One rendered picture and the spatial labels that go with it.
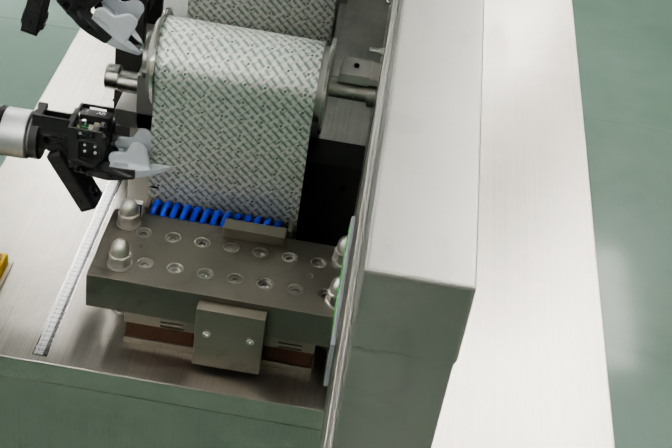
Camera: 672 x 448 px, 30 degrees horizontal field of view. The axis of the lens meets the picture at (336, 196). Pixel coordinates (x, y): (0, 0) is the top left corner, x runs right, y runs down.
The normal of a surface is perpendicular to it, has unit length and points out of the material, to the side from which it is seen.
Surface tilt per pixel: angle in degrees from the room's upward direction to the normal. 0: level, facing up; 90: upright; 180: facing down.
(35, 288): 0
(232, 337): 90
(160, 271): 0
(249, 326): 90
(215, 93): 90
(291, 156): 90
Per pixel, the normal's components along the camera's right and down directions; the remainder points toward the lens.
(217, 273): 0.13, -0.79
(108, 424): -0.11, 0.59
